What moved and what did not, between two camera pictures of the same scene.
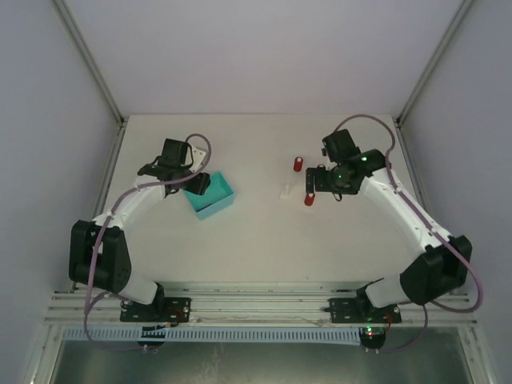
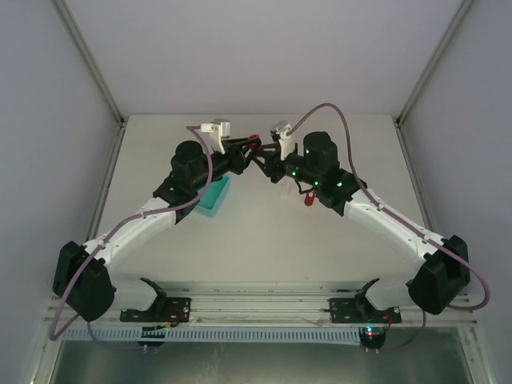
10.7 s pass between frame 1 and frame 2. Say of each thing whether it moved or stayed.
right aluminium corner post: stayed
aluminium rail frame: stayed
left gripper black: moved
